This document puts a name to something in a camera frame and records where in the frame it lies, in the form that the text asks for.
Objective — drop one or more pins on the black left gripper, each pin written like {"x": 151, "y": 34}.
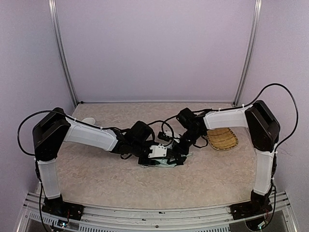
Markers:
{"x": 147, "y": 160}

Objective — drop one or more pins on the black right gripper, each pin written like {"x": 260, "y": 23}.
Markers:
{"x": 180, "y": 152}

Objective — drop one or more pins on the mint green black umbrella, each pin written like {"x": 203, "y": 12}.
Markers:
{"x": 170, "y": 162}

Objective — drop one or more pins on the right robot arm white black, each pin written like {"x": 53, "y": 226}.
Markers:
{"x": 264, "y": 132}

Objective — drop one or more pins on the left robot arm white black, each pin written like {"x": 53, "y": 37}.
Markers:
{"x": 56, "y": 128}

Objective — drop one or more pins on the woven bamboo tray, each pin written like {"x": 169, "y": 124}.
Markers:
{"x": 222, "y": 139}

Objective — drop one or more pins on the white blue enamel pitcher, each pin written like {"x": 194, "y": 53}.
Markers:
{"x": 89, "y": 120}

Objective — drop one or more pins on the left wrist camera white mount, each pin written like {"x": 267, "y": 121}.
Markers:
{"x": 157, "y": 151}

